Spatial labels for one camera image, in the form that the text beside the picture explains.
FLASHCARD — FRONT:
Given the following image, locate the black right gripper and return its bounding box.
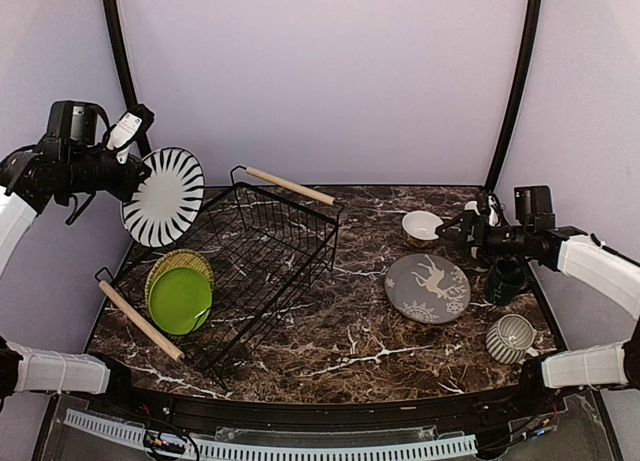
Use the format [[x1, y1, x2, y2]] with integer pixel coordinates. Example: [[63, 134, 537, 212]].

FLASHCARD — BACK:
[[436, 209, 533, 268]]

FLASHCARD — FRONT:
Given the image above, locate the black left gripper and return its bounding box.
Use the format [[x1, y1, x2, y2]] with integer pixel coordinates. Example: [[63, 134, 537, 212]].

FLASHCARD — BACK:
[[63, 139, 151, 200]]

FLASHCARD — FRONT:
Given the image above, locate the beige patterned bowl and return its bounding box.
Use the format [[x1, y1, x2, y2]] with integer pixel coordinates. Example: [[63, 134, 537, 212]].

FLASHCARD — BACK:
[[402, 211, 443, 247]]

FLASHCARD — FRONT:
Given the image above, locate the light blue faceted mug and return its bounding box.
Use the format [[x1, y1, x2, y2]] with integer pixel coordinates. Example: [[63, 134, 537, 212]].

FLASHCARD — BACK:
[[464, 201, 479, 215]]

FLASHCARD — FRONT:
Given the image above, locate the grey reindeer plate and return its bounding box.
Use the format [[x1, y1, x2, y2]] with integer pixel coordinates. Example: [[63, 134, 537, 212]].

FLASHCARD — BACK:
[[384, 254, 471, 324]]

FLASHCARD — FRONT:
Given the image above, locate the black white striped plate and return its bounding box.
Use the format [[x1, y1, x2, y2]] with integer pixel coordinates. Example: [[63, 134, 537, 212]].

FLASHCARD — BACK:
[[121, 147, 205, 248]]

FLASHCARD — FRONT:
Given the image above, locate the dark green mug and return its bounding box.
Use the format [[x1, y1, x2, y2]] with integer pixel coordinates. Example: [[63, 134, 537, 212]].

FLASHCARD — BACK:
[[485, 257, 528, 306]]

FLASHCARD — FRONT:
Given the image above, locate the yellow ribbed plate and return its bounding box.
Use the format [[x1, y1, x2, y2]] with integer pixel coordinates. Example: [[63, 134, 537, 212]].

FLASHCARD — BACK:
[[145, 249, 214, 304]]

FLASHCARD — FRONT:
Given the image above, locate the striped round mug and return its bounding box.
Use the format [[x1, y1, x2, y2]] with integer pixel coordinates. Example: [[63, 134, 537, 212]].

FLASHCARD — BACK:
[[485, 314, 539, 365]]

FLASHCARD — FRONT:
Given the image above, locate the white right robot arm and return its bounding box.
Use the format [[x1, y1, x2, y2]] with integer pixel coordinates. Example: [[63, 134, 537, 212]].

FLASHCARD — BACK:
[[436, 185, 639, 415]]

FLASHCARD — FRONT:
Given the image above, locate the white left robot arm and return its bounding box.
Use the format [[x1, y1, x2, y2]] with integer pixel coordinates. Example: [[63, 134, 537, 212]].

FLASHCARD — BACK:
[[1, 100, 154, 417]]

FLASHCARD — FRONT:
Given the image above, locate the bright green plate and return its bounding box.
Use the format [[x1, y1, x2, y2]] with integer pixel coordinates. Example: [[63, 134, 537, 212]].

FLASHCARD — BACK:
[[147, 266, 213, 336]]

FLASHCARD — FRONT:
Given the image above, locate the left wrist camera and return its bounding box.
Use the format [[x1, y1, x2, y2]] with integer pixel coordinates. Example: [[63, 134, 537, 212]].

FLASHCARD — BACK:
[[106, 104, 155, 165]]

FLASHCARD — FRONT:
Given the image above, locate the wooden rack handle near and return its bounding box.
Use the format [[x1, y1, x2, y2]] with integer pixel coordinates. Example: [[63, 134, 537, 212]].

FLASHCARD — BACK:
[[98, 280, 184, 362]]

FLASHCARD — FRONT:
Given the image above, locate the wooden rack handle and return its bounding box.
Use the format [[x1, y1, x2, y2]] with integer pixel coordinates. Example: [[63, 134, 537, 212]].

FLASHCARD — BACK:
[[245, 167, 335, 206], [98, 280, 184, 362]]

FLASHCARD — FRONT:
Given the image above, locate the wooden rack handle far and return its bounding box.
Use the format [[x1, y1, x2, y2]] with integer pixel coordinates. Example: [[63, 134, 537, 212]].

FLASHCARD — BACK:
[[245, 167, 335, 206]]

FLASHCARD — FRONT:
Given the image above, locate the black wire dish rack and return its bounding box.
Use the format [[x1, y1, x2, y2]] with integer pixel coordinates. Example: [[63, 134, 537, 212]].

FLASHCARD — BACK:
[[96, 166, 344, 386]]

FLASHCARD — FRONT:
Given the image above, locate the black frame post left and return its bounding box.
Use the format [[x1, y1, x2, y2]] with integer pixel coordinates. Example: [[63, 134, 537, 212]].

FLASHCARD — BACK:
[[102, 0, 152, 127]]

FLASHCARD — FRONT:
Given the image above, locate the black frame post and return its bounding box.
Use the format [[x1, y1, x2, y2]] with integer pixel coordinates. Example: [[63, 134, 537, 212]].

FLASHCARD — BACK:
[[484, 0, 542, 191], [102, 0, 152, 127]]

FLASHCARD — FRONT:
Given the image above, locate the black front rail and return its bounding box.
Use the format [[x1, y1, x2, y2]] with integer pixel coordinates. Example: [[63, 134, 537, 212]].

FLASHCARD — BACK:
[[86, 387, 554, 433]]

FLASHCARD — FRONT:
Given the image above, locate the white slotted cable duct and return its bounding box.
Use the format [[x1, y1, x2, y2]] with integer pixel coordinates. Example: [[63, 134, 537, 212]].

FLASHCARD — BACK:
[[63, 409, 478, 460]]

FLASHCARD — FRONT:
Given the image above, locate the black frame post right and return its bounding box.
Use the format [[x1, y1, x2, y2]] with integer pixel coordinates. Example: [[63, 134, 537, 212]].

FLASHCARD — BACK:
[[484, 0, 542, 191]]

